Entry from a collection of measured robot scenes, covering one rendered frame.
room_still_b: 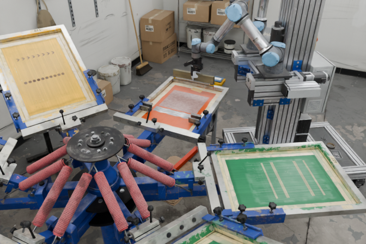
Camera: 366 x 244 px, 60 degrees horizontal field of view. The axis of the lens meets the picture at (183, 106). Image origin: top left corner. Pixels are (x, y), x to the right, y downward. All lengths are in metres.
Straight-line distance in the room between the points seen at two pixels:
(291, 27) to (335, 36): 3.12
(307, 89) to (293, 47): 0.38
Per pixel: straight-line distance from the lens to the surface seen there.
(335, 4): 5.67
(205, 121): 2.37
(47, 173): 1.81
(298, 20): 2.72
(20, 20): 3.90
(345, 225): 3.29
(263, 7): 3.07
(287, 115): 3.11
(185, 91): 2.87
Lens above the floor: 2.34
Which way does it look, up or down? 32 degrees down
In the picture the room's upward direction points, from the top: straight up
